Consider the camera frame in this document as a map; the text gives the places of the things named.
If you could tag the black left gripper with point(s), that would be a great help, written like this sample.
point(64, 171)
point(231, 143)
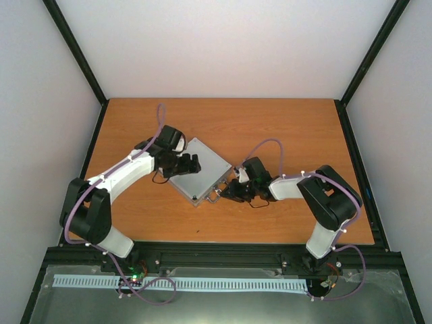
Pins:
point(194, 169)

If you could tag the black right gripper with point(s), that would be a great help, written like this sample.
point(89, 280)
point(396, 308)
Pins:
point(233, 192)

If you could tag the aluminium poker case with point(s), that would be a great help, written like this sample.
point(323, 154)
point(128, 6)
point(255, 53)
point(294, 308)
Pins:
point(197, 187)

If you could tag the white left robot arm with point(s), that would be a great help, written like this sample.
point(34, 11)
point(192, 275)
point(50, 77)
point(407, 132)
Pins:
point(140, 162)

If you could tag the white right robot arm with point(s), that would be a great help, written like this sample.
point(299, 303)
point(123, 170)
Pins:
point(332, 201)

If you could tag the green lit circuit board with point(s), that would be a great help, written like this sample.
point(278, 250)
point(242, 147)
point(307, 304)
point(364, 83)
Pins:
point(139, 274)

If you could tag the metal front plate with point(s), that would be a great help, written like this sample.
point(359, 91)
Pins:
point(380, 299)

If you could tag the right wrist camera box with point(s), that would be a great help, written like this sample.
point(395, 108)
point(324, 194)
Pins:
point(253, 168)

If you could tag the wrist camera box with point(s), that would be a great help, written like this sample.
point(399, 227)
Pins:
point(172, 139)
point(253, 168)

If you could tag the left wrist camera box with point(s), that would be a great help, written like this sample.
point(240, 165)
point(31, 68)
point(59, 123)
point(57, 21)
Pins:
point(172, 139)

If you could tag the left black side rail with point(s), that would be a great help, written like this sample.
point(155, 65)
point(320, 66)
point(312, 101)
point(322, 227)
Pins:
point(82, 172)

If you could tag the black side rail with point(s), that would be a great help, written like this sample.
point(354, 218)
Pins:
point(82, 172)
point(380, 239)

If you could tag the white slotted cable duct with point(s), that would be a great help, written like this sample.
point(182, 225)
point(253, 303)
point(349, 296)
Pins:
point(182, 284)

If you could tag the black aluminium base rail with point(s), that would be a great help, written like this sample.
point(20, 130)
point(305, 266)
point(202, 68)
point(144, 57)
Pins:
point(290, 259)

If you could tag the right black side rail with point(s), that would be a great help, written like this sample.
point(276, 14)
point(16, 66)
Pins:
point(380, 239)

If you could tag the left black frame post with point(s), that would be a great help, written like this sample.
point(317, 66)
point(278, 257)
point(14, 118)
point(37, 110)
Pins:
point(66, 32)

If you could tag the black frame post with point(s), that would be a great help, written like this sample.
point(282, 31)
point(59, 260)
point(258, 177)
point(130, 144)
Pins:
point(381, 37)
point(66, 32)

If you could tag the right black frame post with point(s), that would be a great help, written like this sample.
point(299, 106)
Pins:
point(381, 37)

